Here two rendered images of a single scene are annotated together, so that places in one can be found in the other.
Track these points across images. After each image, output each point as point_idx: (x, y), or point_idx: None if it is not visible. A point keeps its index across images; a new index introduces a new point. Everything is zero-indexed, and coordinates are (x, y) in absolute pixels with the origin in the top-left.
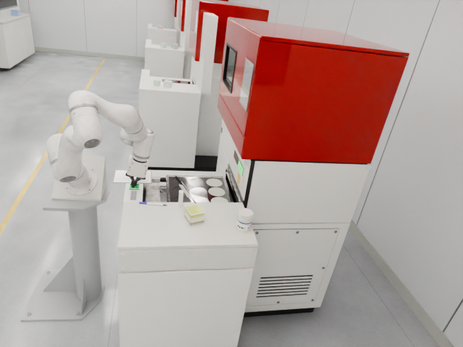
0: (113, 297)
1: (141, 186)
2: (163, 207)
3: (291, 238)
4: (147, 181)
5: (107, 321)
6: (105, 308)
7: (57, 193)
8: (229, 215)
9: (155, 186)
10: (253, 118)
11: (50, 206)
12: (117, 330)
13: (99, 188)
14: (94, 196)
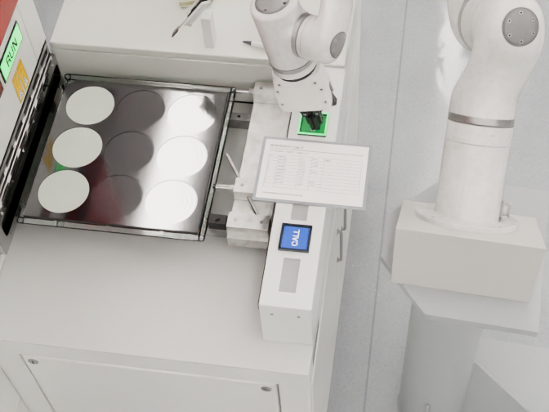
0: (368, 386)
1: (293, 124)
2: (252, 39)
3: None
4: (275, 145)
5: (382, 319)
6: (386, 356)
7: (522, 218)
8: (106, 2)
9: (249, 179)
10: None
11: (531, 194)
12: (359, 295)
13: (408, 207)
14: (420, 203)
